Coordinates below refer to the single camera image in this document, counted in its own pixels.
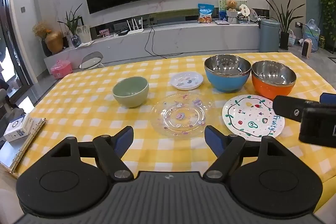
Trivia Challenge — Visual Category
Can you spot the grey drawer cabinet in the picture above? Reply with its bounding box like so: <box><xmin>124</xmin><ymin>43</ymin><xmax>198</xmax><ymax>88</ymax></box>
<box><xmin>325</xmin><ymin>36</ymin><xmax>336</xmax><ymax>54</ymax></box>

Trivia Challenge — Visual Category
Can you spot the gold vase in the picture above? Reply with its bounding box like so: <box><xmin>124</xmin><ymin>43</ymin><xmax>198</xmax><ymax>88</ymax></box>
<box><xmin>45</xmin><ymin>31</ymin><xmax>64</xmax><ymax>54</ymax></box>

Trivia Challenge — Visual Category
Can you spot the pothos plant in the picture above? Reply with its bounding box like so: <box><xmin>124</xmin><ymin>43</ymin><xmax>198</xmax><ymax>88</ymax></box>
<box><xmin>312</xmin><ymin>0</ymin><xmax>336</xmax><ymax>43</ymax></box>

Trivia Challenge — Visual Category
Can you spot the small white patterned plate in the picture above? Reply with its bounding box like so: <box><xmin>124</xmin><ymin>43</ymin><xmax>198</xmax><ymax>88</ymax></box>
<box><xmin>171</xmin><ymin>71</ymin><xmax>204</xmax><ymax>90</ymax></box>

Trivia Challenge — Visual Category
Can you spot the blue steel bowl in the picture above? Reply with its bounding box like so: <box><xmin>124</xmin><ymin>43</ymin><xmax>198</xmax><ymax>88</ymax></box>
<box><xmin>204</xmin><ymin>55</ymin><xmax>252</xmax><ymax>93</ymax></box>

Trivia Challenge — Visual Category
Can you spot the large water bottle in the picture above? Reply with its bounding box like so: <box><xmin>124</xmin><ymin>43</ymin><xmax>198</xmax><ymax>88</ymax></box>
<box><xmin>302</xmin><ymin>19</ymin><xmax>321</xmax><ymax>52</ymax></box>

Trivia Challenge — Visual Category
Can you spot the blue snack bag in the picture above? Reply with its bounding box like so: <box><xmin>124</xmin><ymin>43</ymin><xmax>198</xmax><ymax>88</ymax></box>
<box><xmin>197</xmin><ymin>3</ymin><xmax>214</xmax><ymax>24</ymax></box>

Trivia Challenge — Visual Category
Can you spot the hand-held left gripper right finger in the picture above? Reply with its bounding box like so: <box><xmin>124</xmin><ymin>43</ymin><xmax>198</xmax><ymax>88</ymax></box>
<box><xmin>204</xmin><ymin>126</ymin><xmax>288</xmax><ymax>182</ymax></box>

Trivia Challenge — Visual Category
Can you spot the dark vase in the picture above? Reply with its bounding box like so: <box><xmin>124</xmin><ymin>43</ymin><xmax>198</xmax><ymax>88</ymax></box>
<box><xmin>41</xmin><ymin>39</ymin><xmax>51</xmax><ymax>57</ymax></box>

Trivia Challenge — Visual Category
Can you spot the ring binder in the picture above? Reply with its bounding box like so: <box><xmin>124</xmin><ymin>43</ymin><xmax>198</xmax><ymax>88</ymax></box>
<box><xmin>0</xmin><ymin>118</ymin><xmax>47</xmax><ymax>175</ymax></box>

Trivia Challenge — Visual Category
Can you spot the white art card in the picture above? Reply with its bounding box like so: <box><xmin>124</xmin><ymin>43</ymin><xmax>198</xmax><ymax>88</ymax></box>
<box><xmin>76</xmin><ymin>25</ymin><xmax>91</xmax><ymax>42</ymax></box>

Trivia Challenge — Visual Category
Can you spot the yellow checkered tablecloth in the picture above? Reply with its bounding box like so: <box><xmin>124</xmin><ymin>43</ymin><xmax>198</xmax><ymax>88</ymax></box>
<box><xmin>14</xmin><ymin>52</ymin><xmax>336</xmax><ymax>214</ymax></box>

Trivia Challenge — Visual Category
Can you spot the woven basket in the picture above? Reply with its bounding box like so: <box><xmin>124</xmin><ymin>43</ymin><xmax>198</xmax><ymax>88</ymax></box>
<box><xmin>287</xmin><ymin>29</ymin><xmax>297</xmax><ymax>47</ymax></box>

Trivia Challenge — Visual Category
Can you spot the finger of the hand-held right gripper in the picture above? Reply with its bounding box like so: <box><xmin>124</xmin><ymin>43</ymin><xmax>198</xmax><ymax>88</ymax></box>
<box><xmin>272</xmin><ymin>95</ymin><xmax>336</xmax><ymax>123</ymax></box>
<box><xmin>320</xmin><ymin>93</ymin><xmax>336</xmax><ymax>104</ymax></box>

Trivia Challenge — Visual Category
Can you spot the green picture board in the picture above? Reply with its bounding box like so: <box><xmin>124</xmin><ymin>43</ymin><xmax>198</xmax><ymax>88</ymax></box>
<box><xmin>218</xmin><ymin>0</ymin><xmax>247</xmax><ymax>21</ymax></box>

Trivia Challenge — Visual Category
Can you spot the orange steel bowl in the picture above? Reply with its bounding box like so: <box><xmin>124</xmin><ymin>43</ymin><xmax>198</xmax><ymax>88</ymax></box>
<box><xmin>251</xmin><ymin>60</ymin><xmax>297</xmax><ymax>100</ymax></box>

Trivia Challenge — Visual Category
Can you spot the white cardboard box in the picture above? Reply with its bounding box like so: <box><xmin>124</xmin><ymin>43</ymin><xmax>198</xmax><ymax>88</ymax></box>
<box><xmin>3</xmin><ymin>113</ymin><xmax>33</xmax><ymax>143</ymax></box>

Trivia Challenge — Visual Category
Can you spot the small beige heater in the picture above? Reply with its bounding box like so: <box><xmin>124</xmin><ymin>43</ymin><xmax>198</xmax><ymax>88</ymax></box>
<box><xmin>301</xmin><ymin>39</ymin><xmax>314</xmax><ymax>59</ymax></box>

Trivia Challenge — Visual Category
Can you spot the white fruit-print plate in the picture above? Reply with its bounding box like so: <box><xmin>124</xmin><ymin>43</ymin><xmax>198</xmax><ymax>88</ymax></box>
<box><xmin>222</xmin><ymin>95</ymin><xmax>285</xmax><ymax>142</ymax></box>

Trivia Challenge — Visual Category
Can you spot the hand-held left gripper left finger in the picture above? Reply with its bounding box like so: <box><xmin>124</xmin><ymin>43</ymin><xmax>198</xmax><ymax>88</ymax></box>
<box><xmin>50</xmin><ymin>126</ymin><xmax>135</xmax><ymax>182</ymax></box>

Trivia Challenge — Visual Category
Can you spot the clear glass patterned plate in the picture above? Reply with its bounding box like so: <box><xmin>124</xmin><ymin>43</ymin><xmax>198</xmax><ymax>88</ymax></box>
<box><xmin>151</xmin><ymin>91</ymin><xmax>216</xmax><ymax>138</ymax></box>

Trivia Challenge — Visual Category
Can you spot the white wifi router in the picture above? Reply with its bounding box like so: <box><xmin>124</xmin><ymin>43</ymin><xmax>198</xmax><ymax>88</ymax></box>
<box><xmin>127</xmin><ymin>17</ymin><xmax>145</xmax><ymax>35</ymax></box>

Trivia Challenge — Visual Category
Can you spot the black power cable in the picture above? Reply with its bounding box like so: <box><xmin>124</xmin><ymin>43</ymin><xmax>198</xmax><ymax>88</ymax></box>
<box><xmin>144</xmin><ymin>21</ymin><xmax>184</xmax><ymax>58</ymax></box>

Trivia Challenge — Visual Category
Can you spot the green leafy plant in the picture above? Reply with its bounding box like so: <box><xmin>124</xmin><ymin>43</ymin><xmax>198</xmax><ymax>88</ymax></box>
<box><xmin>58</xmin><ymin>3</ymin><xmax>83</xmax><ymax>35</ymax></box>

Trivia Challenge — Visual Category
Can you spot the pink plastic case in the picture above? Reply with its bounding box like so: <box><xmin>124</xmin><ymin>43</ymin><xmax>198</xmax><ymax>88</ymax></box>
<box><xmin>50</xmin><ymin>60</ymin><xmax>73</xmax><ymax>79</ymax></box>

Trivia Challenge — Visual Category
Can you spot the potted long-leaf plant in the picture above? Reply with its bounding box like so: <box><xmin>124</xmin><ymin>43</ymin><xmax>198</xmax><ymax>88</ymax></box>
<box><xmin>265</xmin><ymin>0</ymin><xmax>306</xmax><ymax>51</ymax></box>

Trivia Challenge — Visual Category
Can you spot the dried flower bunch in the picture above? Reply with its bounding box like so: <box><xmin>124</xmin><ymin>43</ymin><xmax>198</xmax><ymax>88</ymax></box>
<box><xmin>32</xmin><ymin>22</ymin><xmax>51</xmax><ymax>39</ymax></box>

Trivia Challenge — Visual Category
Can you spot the green ceramic bowl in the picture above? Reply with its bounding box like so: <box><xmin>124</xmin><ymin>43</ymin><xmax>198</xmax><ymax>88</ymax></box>
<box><xmin>113</xmin><ymin>76</ymin><xmax>150</xmax><ymax>108</ymax></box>

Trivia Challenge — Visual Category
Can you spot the white marble tv console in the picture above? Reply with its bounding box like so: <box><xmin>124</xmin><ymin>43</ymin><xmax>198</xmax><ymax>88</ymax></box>
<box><xmin>43</xmin><ymin>22</ymin><xmax>263</xmax><ymax>72</ymax></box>

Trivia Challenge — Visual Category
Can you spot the grey-blue trash can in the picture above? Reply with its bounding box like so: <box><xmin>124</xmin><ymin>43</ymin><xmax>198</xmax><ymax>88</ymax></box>
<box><xmin>259</xmin><ymin>18</ymin><xmax>281</xmax><ymax>53</ymax></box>

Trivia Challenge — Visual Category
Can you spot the white wrapped pot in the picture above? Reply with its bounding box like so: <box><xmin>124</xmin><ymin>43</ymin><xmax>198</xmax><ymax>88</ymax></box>
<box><xmin>226</xmin><ymin>9</ymin><xmax>239</xmax><ymax>24</ymax></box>

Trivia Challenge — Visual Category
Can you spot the grey round stool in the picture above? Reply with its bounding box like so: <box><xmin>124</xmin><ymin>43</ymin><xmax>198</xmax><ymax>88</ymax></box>
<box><xmin>79</xmin><ymin>51</ymin><xmax>104</xmax><ymax>69</ymax></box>

